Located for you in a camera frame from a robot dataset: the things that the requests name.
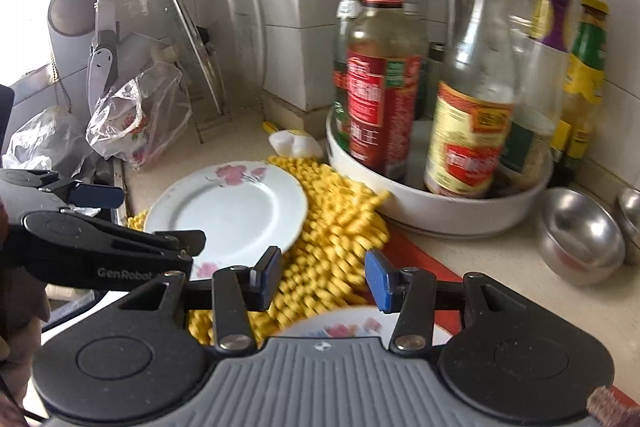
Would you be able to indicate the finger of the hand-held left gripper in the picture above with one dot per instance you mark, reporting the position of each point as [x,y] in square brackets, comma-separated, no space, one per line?
[125,252]
[95,196]

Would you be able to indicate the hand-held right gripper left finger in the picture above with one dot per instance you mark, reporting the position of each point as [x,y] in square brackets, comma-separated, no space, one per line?
[270,278]

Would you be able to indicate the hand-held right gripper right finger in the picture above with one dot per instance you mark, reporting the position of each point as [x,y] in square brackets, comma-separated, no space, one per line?
[380,282]

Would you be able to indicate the white floral plate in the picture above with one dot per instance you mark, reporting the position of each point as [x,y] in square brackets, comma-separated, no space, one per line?
[235,212]
[345,324]

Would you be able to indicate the stainless steel bowl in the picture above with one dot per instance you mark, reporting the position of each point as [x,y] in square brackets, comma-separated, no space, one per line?
[631,217]
[580,227]

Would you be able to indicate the white plastic bag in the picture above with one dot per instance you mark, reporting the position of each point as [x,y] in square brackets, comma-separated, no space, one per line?
[45,137]

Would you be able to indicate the yellow chenille mat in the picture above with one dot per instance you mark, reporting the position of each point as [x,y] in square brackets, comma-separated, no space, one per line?
[330,217]

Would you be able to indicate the white rotating bottle rack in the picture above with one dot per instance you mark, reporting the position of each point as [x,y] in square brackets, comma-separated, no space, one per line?
[450,212]

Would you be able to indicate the clear plastic bag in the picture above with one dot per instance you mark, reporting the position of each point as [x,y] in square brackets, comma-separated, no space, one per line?
[145,107]

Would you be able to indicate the white and grey utensil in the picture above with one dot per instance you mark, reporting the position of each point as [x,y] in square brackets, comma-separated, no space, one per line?
[102,57]

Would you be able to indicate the white and yellow scrubber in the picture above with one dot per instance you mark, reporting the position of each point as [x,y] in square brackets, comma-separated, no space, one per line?
[295,143]

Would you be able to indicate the yellow cap clear bottle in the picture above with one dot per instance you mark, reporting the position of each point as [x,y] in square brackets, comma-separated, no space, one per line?
[470,132]

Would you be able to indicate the red label sauce bottle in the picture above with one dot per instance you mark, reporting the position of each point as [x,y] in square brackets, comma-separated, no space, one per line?
[382,107]

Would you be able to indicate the glass pot lid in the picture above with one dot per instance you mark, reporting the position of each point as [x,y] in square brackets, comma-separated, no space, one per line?
[192,47]
[235,7]

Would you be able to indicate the green glass bottle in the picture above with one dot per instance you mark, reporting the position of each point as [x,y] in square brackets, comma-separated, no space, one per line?
[347,32]

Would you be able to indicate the green and yellow label bottle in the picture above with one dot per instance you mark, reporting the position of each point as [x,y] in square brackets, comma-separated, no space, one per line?
[585,72]

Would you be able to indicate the purple label bottle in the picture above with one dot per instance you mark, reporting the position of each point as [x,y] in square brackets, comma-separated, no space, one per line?
[550,17]

